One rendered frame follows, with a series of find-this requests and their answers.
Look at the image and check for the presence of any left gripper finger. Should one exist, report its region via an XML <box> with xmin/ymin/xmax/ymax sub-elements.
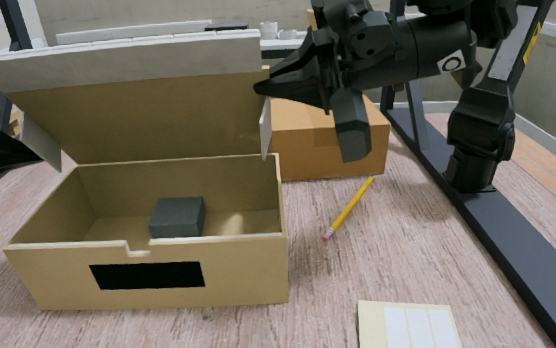
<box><xmin>269</xmin><ymin>25</ymin><xmax>321</xmax><ymax>78</ymax></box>
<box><xmin>253</xmin><ymin>55</ymin><xmax>330</xmax><ymax>116</ymax></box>

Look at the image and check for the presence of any brown cardboard box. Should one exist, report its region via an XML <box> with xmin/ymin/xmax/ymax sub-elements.
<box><xmin>271</xmin><ymin>95</ymin><xmax>391</xmax><ymax>181</ymax></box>

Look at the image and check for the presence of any tan cardboard mailer box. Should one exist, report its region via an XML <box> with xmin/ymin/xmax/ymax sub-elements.
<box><xmin>0</xmin><ymin>29</ymin><xmax>289</xmax><ymax>310</ymax></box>

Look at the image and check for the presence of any yellow pencil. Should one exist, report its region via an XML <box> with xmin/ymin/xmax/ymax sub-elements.
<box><xmin>323</xmin><ymin>177</ymin><xmax>373</xmax><ymax>241</ymax></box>

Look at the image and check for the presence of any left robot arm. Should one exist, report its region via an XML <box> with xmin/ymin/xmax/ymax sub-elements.
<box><xmin>323</xmin><ymin>0</ymin><xmax>555</xmax><ymax>194</ymax></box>

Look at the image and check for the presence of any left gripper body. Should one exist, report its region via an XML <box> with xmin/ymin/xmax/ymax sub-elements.
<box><xmin>311</xmin><ymin>0</ymin><xmax>418</xmax><ymax>163</ymax></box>

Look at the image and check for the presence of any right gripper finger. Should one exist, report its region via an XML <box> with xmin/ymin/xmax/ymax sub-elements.
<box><xmin>0</xmin><ymin>153</ymin><xmax>44</xmax><ymax>174</ymax></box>
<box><xmin>0</xmin><ymin>130</ymin><xmax>37</xmax><ymax>155</ymax></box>

